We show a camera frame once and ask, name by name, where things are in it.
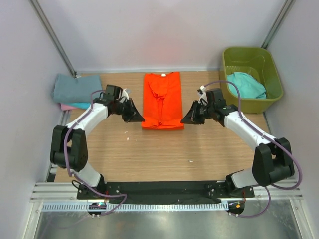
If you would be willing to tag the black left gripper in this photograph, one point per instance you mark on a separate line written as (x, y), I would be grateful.
(136, 117)

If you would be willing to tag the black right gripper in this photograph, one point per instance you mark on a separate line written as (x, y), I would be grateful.
(191, 117)

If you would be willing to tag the orange t-shirt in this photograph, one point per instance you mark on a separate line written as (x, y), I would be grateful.
(162, 102)

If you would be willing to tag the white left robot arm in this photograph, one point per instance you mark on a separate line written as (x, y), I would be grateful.
(69, 143)

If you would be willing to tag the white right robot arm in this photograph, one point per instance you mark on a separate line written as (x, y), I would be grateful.
(272, 161)

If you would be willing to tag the turquoise folded t-shirt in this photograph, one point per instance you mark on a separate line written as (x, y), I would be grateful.
(79, 105)

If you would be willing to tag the teal t-shirt in bin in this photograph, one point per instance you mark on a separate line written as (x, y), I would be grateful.
(247, 85)

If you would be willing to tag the pink folded t-shirt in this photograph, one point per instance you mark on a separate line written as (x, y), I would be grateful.
(65, 107)

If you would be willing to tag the grey-blue folded t-shirt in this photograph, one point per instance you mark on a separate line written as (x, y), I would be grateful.
(75, 90)

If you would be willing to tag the green plastic bin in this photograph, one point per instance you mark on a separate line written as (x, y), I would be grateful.
(253, 71)

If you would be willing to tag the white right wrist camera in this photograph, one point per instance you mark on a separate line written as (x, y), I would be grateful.
(203, 97)

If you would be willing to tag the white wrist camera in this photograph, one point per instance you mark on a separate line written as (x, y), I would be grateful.
(125, 93)
(203, 97)

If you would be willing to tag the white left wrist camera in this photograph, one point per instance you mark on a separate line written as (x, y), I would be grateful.
(125, 93)

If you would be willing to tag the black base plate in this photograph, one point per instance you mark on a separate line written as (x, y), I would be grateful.
(178, 192)

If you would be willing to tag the slotted cable duct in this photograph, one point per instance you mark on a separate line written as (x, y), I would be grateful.
(99, 207)

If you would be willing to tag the aluminium frame rail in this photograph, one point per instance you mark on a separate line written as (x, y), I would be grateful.
(54, 192)

